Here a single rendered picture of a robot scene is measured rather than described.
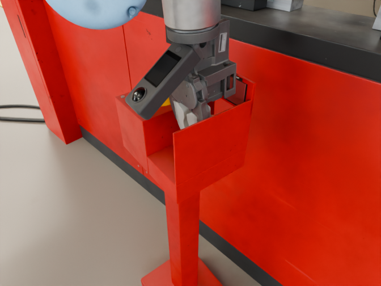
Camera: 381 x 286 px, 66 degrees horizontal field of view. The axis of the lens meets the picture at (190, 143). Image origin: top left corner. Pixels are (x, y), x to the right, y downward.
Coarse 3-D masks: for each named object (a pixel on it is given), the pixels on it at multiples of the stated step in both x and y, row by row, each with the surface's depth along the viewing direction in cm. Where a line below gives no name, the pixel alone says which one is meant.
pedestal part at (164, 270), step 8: (168, 264) 98; (200, 264) 98; (152, 272) 96; (160, 272) 96; (168, 272) 96; (200, 272) 96; (208, 272) 96; (144, 280) 94; (152, 280) 94; (160, 280) 94; (168, 280) 94; (200, 280) 94; (208, 280) 94; (216, 280) 94
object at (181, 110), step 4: (176, 104) 48; (180, 104) 47; (176, 108) 49; (180, 108) 47; (184, 108) 47; (188, 108) 48; (176, 112) 49; (180, 112) 48; (184, 112) 47; (188, 112) 48; (176, 116) 50; (180, 116) 49; (184, 116) 48; (180, 120) 49; (184, 120) 49; (180, 124) 50; (184, 124) 49; (188, 124) 50; (180, 128) 51
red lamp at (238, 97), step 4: (232, 80) 49; (236, 80) 48; (232, 84) 50; (236, 84) 49; (240, 84) 48; (244, 84) 47; (236, 88) 49; (240, 88) 48; (244, 88) 48; (236, 92) 50; (240, 92) 49; (244, 92) 48; (232, 96) 51; (236, 96) 50; (240, 96) 49; (232, 100) 51; (236, 100) 50; (240, 100) 50; (236, 104) 51
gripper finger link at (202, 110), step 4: (196, 92) 42; (200, 100) 42; (204, 100) 42; (200, 104) 42; (204, 104) 42; (196, 108) 43; (200, 108) 42; (204, 108) 43; (208, 108) 43; (196, 112) 44; (200, 112) 43; (204, 112) 43; (208, 112) 43; (200, 116) 43; (204, 116) 43; (208, 116) 44; (200, 120) 44
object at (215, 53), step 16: (176, 32) 37; (208, 32) 37; (224, 32) 41; (208, 48) 41; (224, 48) 42; (208, 64) 43; (224, 64) 44; (192, 80) 40; (208, 80) 41; (224, 80) 44; (176, 96) 46; (192, 96) 42; (208, 96) 45; (224, 96) 46
